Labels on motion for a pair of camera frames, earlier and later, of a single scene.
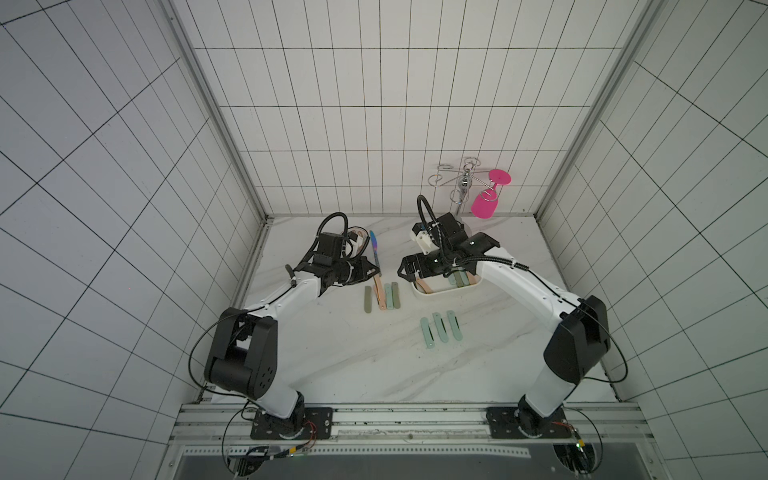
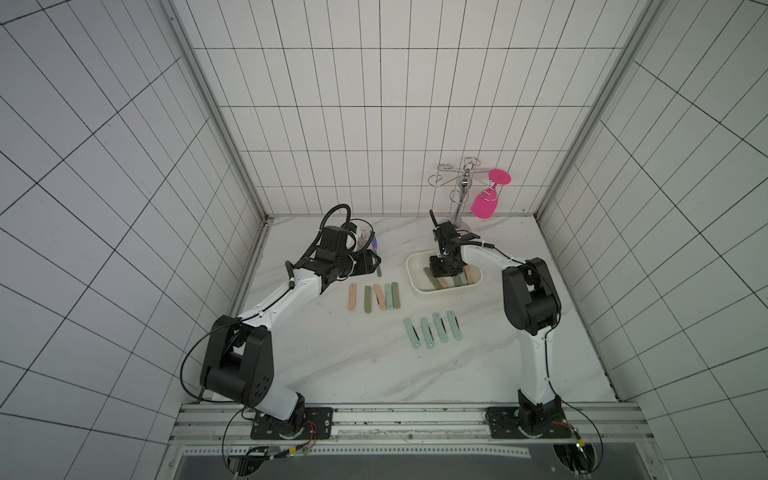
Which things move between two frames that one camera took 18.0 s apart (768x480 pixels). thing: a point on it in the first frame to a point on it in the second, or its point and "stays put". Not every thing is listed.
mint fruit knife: (388, 296) stays put
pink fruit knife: (424, 286) to (352, 296)
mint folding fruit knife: (455, 326) stays put
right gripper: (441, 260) to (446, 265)
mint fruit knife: (428, 335) stays put
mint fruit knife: (441, 327) stays put
